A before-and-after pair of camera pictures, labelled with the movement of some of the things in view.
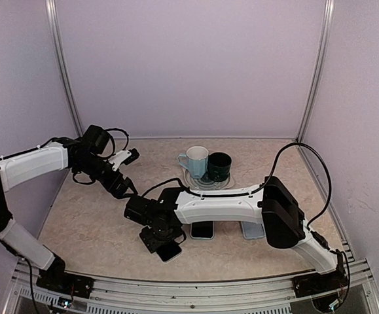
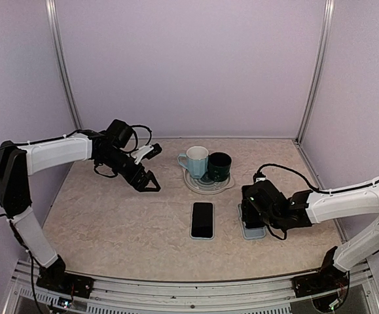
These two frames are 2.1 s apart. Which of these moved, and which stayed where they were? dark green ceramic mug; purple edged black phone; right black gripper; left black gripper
Moved: left black gripper; right black gripper
Stayed: dark green ceramic mug; purple edged black phone
